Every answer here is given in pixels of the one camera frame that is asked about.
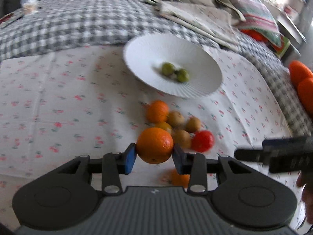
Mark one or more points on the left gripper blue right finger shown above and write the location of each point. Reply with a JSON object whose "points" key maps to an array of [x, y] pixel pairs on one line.
{"points": [[180, 159]]}

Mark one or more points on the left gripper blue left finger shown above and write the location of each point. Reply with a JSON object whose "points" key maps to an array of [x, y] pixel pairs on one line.
{"points": [[128, 159]]}

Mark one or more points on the brown kiwi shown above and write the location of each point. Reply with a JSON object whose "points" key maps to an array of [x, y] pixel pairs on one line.
{"points": [[193, 125], [182, 138], [175, 119]]}

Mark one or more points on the large orange mandarin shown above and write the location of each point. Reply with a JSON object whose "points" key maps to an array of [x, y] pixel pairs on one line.
{"points": [[154, 145]]}

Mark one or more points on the red tomato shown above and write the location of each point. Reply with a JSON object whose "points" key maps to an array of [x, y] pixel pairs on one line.
{"points": [[202, 141]]}

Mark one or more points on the small yellow orange fruit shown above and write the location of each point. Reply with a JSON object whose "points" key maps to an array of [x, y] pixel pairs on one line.
{"points": [[165, 126]]}

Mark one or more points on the brown kiwi top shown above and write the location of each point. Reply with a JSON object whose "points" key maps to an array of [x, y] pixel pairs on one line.
{"points": [[175, 119]]}

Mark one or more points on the green kiwi fruit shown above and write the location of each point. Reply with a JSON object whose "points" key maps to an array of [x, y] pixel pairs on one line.
{"points": [[182, 75]]}

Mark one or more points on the small green lime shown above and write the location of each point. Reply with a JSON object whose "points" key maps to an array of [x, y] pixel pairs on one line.
{"points": [[168, 69]]}

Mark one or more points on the person's right hand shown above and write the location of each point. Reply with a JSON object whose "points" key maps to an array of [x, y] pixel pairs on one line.
{"points": [[305, 180]]}

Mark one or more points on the orange fuzzy cushion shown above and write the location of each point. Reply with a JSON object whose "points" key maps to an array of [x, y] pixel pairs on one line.
{"points": [[301, 79]]}

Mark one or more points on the cherry print tablecloth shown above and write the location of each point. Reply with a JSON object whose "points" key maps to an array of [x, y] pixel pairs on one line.
{"points": [[85, 101]]}

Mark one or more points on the white ribbed plate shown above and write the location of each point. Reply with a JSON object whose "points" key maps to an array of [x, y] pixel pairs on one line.
{"points": [[145, 55]]}

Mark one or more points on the green red book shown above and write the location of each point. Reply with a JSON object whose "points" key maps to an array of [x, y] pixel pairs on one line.
{"points": [[280, 51]]}

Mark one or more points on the orange plush under pillow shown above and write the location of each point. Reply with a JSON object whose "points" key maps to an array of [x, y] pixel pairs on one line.
{"points": [[255, 35]]}

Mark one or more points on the floral folded cloth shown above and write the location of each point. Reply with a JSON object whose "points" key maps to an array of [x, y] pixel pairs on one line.
{"points": [[209, 21]]}

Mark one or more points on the striped patterned pillow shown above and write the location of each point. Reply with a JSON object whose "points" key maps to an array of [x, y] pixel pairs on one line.
{"points": [[258, 18]]}

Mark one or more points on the white bookshelf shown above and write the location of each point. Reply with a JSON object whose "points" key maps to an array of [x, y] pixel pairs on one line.
{"points": [[287, 13]]}

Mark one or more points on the grey checkered quilt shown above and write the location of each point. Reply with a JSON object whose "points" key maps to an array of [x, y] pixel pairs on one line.
{"points": [[65, 24]]}

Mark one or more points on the clear bag of swabs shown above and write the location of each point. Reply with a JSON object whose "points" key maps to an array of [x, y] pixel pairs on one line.
{"points": [[29, 6]]}

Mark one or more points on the dark red floral pouch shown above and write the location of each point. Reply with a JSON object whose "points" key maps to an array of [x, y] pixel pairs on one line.
{"points": [[10, 18]]}

